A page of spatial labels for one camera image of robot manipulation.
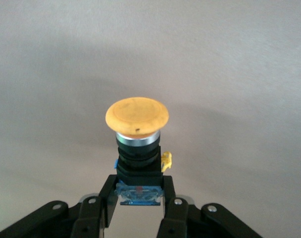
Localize yellow mushroom push button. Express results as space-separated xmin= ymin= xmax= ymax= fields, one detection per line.
xmin=105 ymin=97 xmax=173 ymax=206

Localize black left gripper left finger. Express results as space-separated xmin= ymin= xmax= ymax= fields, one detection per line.
xmin=0 ymin=175 xmax=119 ymax=238

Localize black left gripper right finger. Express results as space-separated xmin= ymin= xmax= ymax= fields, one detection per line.
xmin=156 ymin=175 xmax=265 ymax=238

